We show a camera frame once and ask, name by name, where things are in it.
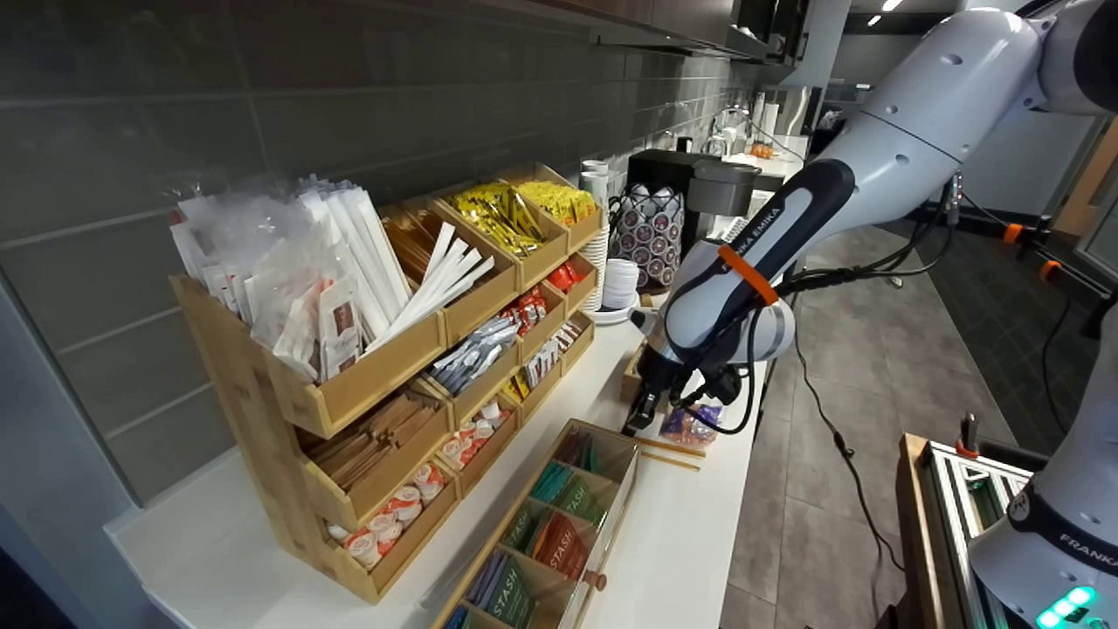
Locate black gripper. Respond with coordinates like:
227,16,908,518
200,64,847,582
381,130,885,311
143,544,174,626
621,342,752,441

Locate thin wooden stirrer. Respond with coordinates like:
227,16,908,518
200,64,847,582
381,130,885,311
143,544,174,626
638,432,710,461
634,443,710,474

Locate bamboo tiered condiment shelf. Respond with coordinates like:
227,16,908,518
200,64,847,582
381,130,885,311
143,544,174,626
166,160,607,609

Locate small bamboo packet box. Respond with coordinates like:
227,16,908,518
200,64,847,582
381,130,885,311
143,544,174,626
614,344,657,413

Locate colourful snack packet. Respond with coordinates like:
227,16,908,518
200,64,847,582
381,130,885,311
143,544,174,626
664,401,724,454

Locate bamboo tea box clear lid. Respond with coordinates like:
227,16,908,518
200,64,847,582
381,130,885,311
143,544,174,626
434,417,641,629

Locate round cup holder base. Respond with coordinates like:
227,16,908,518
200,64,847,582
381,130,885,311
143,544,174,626
590,301,638,332

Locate teal tea bag pile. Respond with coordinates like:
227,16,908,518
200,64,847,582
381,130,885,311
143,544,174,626
527,461,612,524

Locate white red print packets pile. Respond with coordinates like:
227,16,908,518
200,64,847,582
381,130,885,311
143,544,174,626
521,319,586,390

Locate red tea bag pile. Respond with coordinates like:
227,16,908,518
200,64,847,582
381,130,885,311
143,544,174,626
527,510,592,582

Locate red and white packets pile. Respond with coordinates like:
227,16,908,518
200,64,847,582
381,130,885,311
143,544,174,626
499,285,551,339

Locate patterned paper cup stack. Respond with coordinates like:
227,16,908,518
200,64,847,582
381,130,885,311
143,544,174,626
607,184,664,290
641,180,690,283

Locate red white creamer cups pile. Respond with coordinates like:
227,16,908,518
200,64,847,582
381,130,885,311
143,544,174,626
330,461,454,568
435,398,511,471

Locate silver packets pile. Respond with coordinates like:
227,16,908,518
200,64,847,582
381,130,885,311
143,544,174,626
427,315,524,393

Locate yellow sweetener packets pile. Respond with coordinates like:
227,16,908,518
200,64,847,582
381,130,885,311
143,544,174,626
450,180,547,261
511,175,602,233

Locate green tea bag pile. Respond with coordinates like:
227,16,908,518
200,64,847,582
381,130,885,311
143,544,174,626
466,552,542,629

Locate black coffee machine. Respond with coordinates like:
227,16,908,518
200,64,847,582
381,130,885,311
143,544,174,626
625,146,768,228

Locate white wrapped straws bundle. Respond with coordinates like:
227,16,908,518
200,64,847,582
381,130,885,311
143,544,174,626
381,215,499,350

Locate brown sugar sticks pile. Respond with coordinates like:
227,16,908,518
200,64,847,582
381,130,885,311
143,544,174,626
310,390,446,496

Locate wooden crate with metal rails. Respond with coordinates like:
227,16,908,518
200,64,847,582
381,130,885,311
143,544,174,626
894,426,1041,629

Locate wooden stirrer pile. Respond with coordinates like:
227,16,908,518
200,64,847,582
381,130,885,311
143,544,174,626
386,206,463,283

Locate clear plastic wrapped packets pile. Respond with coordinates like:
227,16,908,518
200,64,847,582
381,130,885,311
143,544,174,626
166,170,414,384

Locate black stand orange joints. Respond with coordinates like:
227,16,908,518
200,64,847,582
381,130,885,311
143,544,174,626
903,189,1087,290

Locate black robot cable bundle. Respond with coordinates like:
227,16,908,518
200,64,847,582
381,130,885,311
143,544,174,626
694,276,761,441

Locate orange strap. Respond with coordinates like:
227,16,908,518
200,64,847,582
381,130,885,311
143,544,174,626
715,236,784,311

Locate black floor cable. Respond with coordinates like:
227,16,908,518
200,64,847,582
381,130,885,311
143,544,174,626
790,336,908,578

